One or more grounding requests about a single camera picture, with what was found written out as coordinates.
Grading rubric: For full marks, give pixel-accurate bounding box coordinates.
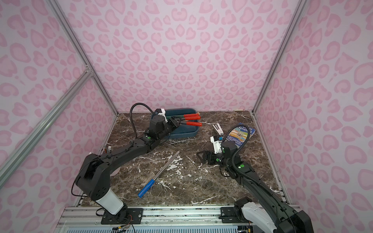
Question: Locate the black shovel with red grip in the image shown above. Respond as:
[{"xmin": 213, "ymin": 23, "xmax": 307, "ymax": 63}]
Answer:
[{"xmin": 180, "ymin": 121, "xmax": 203, "ymax": 127}]

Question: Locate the green hoe with red grip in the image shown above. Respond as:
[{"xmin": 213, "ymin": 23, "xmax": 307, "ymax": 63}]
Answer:
[{"xmin": 174, "ymin": 113, "xmax": 200, "ymax": 117}]

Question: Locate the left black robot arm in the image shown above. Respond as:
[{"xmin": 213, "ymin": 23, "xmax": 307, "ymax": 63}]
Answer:
[{"xmin": 74, "ymin": 115, "xmax": 181, "ymax": 216}]

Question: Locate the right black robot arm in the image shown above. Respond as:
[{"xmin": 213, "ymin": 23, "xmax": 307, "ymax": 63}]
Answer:
[{"xmin": 196, "ymin": 141, "xmax": 314, "ymax": 233}]

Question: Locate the teal plastic storage box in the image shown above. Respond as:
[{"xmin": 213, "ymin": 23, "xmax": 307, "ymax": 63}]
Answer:
[{"xmin": 165, "ymin": 108, "xmax": 199, "ymax": 139}]

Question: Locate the white stapler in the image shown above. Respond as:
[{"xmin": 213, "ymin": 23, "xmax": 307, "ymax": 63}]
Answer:
[{"xmin": 212, "ymin": 123, "xmax": 224, "ymax": 136}]

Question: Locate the blue treehouse paperback book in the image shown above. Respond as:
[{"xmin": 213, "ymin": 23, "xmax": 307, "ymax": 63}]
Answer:
[{"xmin": 225, "ymin": 123, "xmax": 256, "ymax": 148}]

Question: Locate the pink pen holder cup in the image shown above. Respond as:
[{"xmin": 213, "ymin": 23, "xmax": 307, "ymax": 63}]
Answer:
[{"xmin": 110, "ymin": 168, "xmax": 120, "ymax": 177}]

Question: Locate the chrome tool with blue grip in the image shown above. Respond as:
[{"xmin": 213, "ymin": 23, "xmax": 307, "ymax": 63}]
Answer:
[{"xmin": 138, "ymin": 151, "xmax": 180, "ymax": 198}]

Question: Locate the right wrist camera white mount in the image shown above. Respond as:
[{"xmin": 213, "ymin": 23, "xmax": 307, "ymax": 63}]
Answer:
[{"xmin": 210, "ymin": 136, "xmax": 223, "ymax": 154}]

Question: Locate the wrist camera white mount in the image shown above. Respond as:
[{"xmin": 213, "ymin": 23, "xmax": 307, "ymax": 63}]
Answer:
[
  {"xmin": 210, "ymin": 136, "xmax": 223, "ymax": 154},
  {"xmin": 155, "ymin": 108, "xmax": 168, "ymax": 123}
]

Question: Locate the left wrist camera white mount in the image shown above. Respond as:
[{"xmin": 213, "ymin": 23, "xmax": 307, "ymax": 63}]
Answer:
[{"xmin": 155, "ymin": 108, "xmax": 168, "ymax": 123}]

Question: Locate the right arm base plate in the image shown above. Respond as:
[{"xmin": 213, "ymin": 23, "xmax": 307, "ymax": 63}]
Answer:
[{"xmin": 219, "ymin": 197, "xmax": 252, "ymax": 223}]

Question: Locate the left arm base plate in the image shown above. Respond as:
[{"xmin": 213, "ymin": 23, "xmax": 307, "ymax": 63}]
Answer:
[{"xmin": 101, "ymin": 207, "xmax": 144, "ymax": 225}]

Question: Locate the aluminium front rail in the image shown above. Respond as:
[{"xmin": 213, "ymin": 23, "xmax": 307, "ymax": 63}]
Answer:
[{"xmin": 55, "ymin": 205, "xmax": 264, "ymax": 233}]

